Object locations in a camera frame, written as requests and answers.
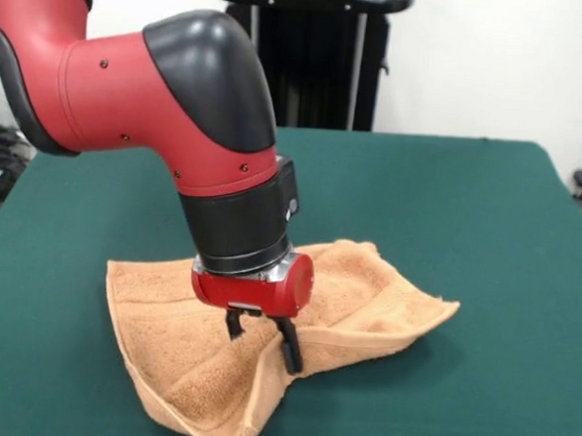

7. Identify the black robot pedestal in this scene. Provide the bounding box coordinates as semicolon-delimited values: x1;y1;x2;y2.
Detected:
197;0;414;135

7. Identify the dark green table cloth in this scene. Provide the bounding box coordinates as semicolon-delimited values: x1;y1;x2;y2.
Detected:
0;108;582;436

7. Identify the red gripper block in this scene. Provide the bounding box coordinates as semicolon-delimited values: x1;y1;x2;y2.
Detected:
184;245;317;377

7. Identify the tan terry towel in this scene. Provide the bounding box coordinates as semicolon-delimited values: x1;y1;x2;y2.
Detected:
95;224;466;436

